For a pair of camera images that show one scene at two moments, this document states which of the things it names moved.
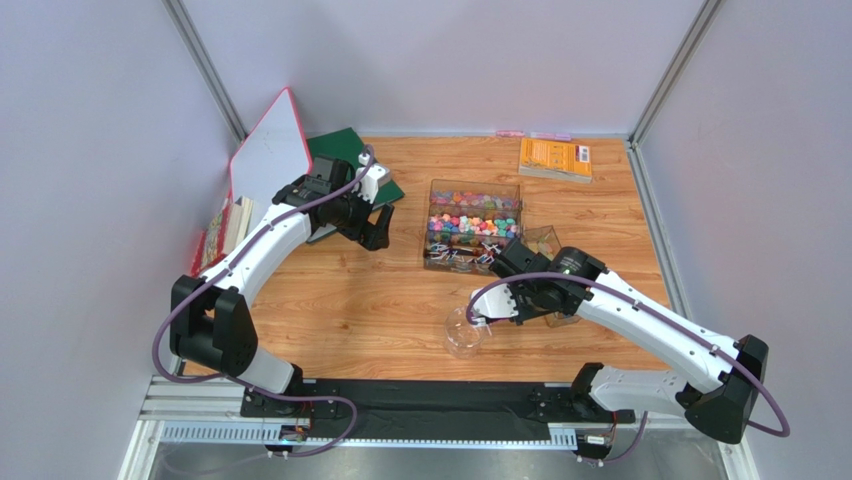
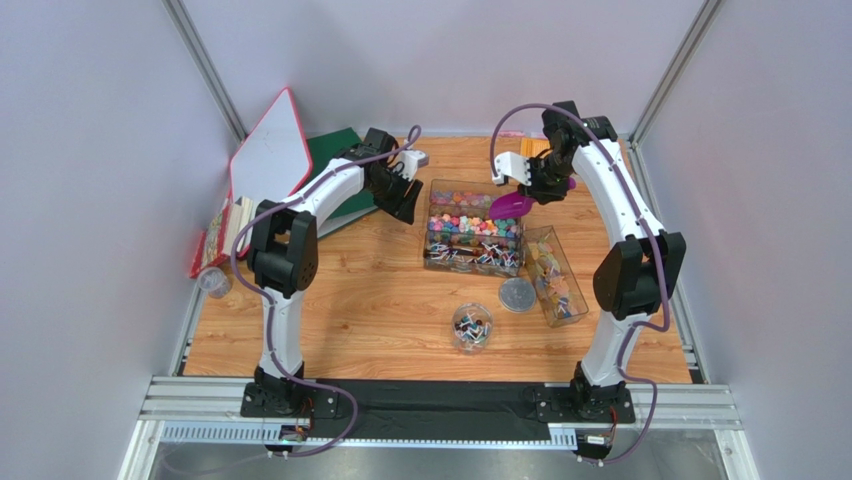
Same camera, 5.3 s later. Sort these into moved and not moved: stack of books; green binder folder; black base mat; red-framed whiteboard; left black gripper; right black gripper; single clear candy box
Moved: right black gripper; left black gripper
Not moved: black base mat; red-framed whiteboard; stack of books; green binder folder; single clear candy box
